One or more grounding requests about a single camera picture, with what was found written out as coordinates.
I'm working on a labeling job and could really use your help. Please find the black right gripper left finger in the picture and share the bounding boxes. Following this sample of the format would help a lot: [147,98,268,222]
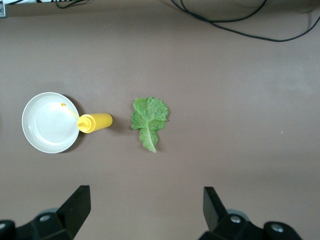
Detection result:
[0,184,91,240]

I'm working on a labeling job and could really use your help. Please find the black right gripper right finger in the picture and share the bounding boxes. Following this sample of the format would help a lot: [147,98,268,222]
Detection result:
[198,186,303,240]

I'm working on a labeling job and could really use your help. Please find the green lettuce leaf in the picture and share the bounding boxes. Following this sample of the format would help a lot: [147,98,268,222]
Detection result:
[130,96,170,154]

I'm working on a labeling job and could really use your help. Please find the beige round plate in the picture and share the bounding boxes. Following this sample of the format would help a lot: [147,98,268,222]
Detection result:
[21,91,82,154]

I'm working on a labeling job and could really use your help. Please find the yellow mustard squeeze bottle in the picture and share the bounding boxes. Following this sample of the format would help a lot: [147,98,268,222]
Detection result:
[60,102,113,134]

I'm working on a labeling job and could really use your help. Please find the black table cable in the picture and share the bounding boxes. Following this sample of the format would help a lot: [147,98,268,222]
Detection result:
[170,0,320,43]
[180,0,268,24]

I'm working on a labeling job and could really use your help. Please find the black floor cable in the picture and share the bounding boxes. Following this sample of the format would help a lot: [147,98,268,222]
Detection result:
[55,0,87,10]

